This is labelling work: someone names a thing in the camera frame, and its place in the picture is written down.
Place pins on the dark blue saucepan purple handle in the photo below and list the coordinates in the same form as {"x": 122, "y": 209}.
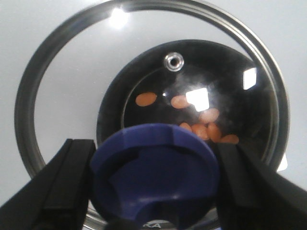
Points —
{"x": 142, "y": 92}

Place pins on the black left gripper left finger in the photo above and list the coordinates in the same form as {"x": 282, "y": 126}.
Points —
{"x": 57, "y": 197}

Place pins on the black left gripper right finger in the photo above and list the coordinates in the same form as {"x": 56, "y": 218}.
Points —
{"x": 252, "y": 196}

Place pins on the orange ham pieces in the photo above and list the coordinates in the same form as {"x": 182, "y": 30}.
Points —
{"x": 206, "y": 128}

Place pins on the glass lid blue knob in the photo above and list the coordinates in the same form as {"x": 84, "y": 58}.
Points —
{"x": 147, "y": 173}

